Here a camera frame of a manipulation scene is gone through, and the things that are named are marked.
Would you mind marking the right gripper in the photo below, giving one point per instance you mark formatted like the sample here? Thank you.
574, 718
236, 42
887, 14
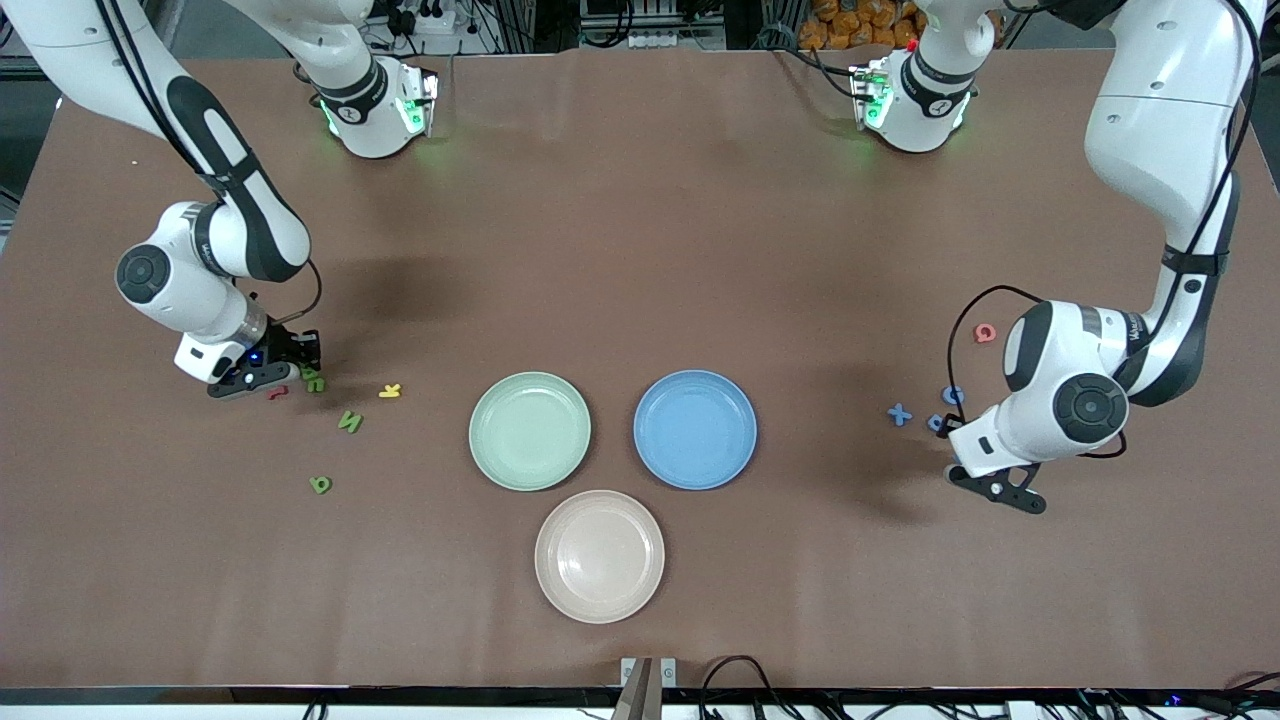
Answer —
287, 346

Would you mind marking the blue letter X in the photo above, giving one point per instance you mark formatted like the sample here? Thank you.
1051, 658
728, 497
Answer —
900, 414

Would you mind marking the white power strip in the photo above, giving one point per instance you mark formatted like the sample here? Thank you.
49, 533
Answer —
432, 18

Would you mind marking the metal table clamp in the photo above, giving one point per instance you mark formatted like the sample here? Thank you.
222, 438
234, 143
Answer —
645, 690

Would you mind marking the blue capital letter G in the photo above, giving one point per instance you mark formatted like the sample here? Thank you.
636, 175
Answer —
945, 396

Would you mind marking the green letter B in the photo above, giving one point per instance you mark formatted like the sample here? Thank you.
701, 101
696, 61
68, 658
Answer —
313, 380

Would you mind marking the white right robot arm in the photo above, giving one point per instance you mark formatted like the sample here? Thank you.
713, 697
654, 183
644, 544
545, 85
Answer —
180, 290

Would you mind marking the green letter N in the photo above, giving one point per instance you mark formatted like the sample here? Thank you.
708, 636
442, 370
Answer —
349, 421

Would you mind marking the pink letter Q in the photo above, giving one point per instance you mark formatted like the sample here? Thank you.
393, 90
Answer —
978, 334

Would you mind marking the grey power strip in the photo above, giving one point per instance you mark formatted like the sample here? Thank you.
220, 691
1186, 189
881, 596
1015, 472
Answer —
660, 40

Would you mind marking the beige pink plate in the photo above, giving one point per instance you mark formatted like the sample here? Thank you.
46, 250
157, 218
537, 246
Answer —
600, 556

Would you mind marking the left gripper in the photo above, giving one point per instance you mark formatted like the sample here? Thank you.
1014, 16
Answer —
944, 427

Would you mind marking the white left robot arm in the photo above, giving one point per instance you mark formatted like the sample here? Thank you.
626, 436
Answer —
1160, 120

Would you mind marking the green plate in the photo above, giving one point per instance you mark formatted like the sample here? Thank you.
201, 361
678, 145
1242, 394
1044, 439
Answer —
530, 432

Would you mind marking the orange snack bag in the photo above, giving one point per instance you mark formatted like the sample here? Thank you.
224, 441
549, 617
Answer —
850, 25

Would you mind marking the blue plate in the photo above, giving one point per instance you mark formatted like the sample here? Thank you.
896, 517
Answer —
695, 430

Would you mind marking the green round lowercase letter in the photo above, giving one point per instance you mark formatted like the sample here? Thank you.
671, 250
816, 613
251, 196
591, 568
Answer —
316, 488

